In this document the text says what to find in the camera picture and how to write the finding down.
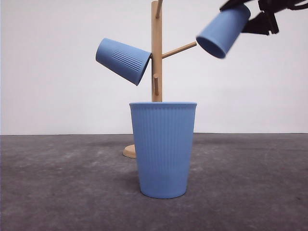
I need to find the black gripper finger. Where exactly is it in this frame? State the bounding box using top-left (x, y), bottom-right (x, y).
top-left (242, 12), bottom-right (279, 35)
top-left (220, 0), bottom-right (247, 11)

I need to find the blue ribbed cup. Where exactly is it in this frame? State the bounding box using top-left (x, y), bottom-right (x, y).
top-left (129, 102), bottom-right (197, 199)
top-left (96, 38), bottom-right (152, 85)
top-left (196, 4), bottom-right (251, 58)

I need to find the wooden mug tree stand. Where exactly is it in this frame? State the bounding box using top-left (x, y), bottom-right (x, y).
top-left (123, 0), bottom-right (197, 159)

